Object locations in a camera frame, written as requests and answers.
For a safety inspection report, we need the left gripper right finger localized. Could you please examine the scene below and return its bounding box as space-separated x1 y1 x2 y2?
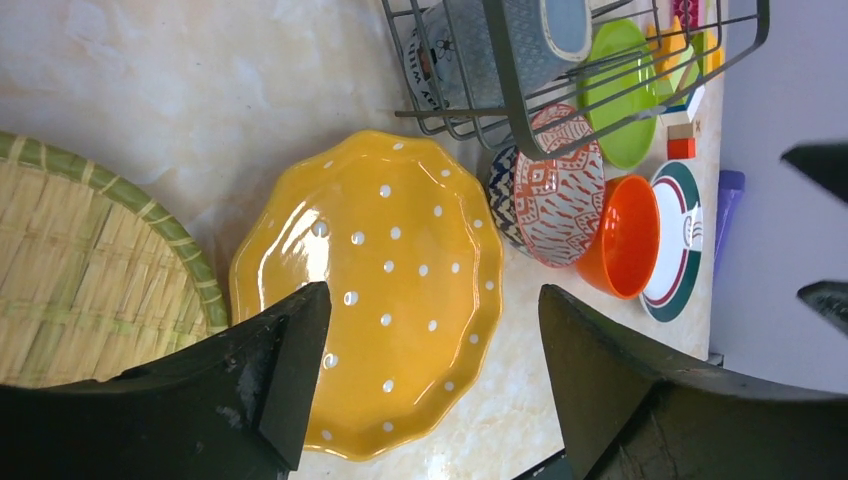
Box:
538 284 847 479

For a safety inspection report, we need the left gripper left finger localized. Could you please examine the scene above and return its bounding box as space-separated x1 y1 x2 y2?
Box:
1 282 331 479

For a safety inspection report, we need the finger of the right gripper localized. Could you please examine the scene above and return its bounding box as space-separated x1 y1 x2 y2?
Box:
781 140 847 204
797 280 847 335

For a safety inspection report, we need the orange bowl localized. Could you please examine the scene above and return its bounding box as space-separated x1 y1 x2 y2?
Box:
576 175 660 300

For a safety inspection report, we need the blue red patterned bowl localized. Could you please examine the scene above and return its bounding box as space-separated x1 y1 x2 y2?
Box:
487 141 605 268

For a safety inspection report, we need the black wire dish rack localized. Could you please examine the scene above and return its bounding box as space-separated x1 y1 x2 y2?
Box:
383 1 732 169

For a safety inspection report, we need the grey mug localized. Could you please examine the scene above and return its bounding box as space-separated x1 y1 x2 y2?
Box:
403 0 592 110

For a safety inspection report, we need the white plate green rim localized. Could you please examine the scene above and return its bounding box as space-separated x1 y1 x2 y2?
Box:
639 161 704 323

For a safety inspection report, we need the colourful toy block stack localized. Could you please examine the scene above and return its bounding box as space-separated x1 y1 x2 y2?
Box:
646 16 725 127

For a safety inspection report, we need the round bamboo tray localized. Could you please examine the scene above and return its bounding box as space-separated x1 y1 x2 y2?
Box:
1 133 230 388

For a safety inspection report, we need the red toy block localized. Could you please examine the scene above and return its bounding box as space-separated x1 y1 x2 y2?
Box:
671 0 707 30

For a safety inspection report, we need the yellow polka dot plate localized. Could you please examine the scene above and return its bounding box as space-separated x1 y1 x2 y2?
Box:
229 130 503 461

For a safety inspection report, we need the purple handle tool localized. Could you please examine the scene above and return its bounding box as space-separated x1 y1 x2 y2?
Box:
713 169 746 280

